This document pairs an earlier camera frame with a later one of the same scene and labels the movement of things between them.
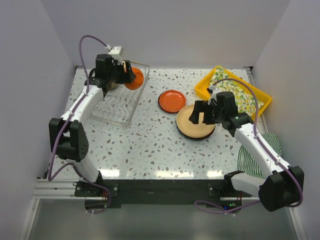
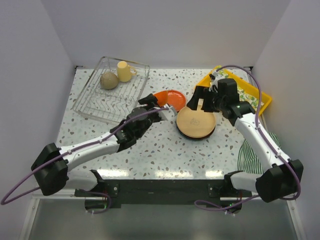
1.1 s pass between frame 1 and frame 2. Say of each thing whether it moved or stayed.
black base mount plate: stayed
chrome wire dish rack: stayed
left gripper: moved
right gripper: moved
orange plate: stayed
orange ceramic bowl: moved
